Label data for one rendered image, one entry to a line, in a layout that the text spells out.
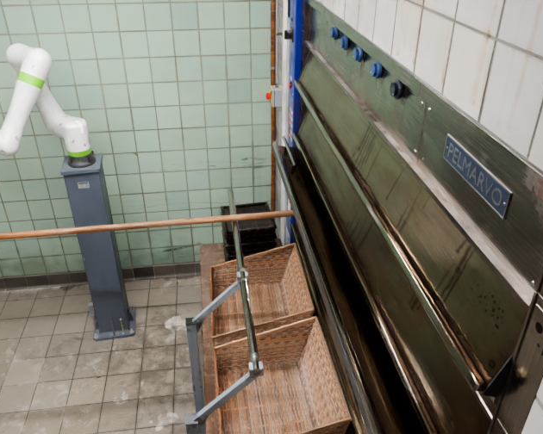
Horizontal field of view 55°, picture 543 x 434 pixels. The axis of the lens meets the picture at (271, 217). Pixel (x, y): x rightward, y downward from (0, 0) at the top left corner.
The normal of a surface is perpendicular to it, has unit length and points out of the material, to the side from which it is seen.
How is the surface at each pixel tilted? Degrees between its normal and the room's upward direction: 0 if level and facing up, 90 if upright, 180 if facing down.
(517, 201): 90
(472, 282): 70
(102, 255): 90
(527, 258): 90
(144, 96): 90
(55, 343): 0
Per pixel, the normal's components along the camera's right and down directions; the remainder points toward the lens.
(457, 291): -0.93, -0.22
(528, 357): -0.99, 0.07
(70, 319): 0.00, -0.86
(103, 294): 0.21, 0.51
